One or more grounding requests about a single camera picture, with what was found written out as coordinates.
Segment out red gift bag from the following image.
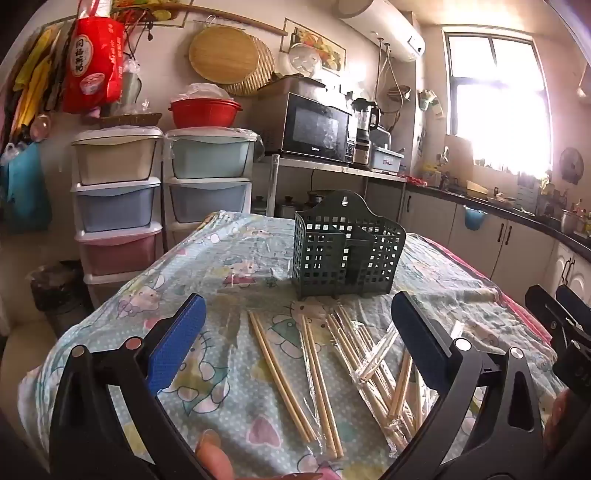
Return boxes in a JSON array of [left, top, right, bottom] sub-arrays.
[[62, 0, 126, 114]]

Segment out white kitchen cabinets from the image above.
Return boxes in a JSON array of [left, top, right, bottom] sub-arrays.
[[401, 182, 591, 326]]

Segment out grey-blue dish box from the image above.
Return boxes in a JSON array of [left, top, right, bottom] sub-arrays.
[[369, 145, 405, 173]]

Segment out window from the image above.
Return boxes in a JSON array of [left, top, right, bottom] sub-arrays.
[[442, 27, 556, 177]]

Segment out round bamboo mat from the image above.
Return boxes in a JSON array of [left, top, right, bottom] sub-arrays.
[[217, 37, 276, 97]]

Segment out small round fan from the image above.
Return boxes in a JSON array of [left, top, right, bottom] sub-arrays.
[[559, 147, 585, 186]]

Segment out clear plastic food cover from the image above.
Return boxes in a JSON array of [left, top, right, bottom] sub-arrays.
[[287, 42, 324, 77]]

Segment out blue hanging cloth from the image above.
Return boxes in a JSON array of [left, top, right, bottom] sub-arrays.
[[0, 143, 52, 232]]

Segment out red plastic basin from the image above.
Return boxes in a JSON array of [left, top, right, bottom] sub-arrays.
[[168, 97, 243, 130]]

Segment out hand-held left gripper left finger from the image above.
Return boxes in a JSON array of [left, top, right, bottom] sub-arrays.
[[48, 294, 213, 480]]

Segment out bunch of wooden chopsticks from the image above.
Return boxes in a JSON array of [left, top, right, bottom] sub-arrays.
[[248, 302, 465, 460]]

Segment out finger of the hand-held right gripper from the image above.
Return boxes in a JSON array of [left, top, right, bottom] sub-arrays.
[[525, 285, 585, 344], [556, 285, 591, 330]]

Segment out blue hanging bin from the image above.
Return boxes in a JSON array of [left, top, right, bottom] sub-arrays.
[[463, 205, 488, 231]]

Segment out cartoon cat print tablecloth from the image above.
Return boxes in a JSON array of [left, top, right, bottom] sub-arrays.
[[18, 210, 566, 480]]

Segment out drawer tower with teal drawer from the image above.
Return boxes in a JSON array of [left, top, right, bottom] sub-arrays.
[[163, 128, 258, 252]]

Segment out metal kitchen shelf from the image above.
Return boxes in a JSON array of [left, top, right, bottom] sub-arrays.
[[265, 154, 408, 219]]

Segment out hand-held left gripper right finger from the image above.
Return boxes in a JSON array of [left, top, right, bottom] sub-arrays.
[[383, 291, 548, 480]]

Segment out black microwave oven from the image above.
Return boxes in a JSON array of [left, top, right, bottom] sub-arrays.
[[276, 92, 354, 165]]

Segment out pale cutting board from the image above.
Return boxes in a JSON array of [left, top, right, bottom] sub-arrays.
[[445, 135, 474, 169]]

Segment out long wooden pole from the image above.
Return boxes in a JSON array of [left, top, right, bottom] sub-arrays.
[[115, 2, 290, 38]]

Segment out drawer tower with cream drawer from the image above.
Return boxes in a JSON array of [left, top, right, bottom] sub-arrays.
[[71, 127, 165, 303]]

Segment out black trash bin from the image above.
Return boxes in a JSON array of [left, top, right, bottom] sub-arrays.
[[27, 261, 89, 339]]

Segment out plastic-wrapped white bowl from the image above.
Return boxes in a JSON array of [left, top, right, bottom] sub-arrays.
[[173, 83, 232, 100]]

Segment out yellow hanging cloth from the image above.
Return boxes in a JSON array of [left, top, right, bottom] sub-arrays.
[[13, 27, 62, 136]]

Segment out round bamboo board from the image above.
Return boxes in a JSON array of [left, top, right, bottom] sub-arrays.
[[189, 25, 259, 85]]

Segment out person's left hand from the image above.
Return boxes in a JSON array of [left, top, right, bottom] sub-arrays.
[[194, 430, 335, 480]]

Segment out green plastic utensil basket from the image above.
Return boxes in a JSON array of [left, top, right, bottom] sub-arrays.
[[291, 190, 407, 301]]

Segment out person's right hand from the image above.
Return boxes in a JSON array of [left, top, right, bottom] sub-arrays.
[[545, 390, 573, 462]]

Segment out white water heater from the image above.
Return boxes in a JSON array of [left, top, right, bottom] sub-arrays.
[[338, 0, 426, 62]]

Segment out black blender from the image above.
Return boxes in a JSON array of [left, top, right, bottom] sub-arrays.
[[352, 98, 382, 165]]

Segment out fruit wall poster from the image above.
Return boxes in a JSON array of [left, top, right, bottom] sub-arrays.
[[113, 0, 195, 22], [280, 18, 346, 77]]

